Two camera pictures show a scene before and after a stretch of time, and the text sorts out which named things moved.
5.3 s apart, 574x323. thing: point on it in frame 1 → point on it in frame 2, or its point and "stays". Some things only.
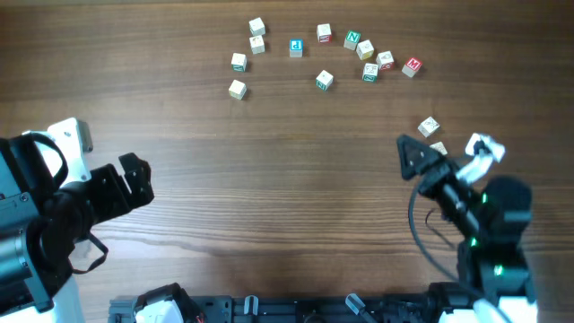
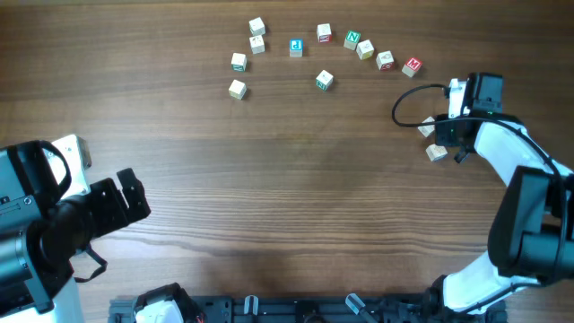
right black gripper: [430, 157] → [439, 132]
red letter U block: [439, 147] stays
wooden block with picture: [428, 126] stays
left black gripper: [103, 187] → [113, 203]
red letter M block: [412, 66] stays
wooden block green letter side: [324, 80] stays
